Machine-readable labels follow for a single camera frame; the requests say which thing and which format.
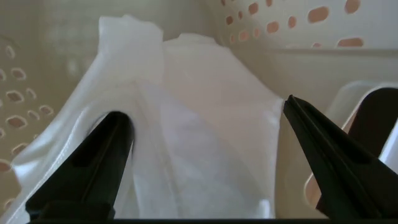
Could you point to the white garment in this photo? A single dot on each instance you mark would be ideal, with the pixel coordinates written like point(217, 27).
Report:
point(202, 109)

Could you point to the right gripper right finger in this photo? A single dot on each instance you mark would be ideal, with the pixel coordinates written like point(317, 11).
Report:
point(342, 168)

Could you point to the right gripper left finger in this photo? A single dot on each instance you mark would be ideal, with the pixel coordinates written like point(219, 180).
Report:
point(93, 174)

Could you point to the white laundry basket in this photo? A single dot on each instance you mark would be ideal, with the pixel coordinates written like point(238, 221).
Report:
point(342, 62)

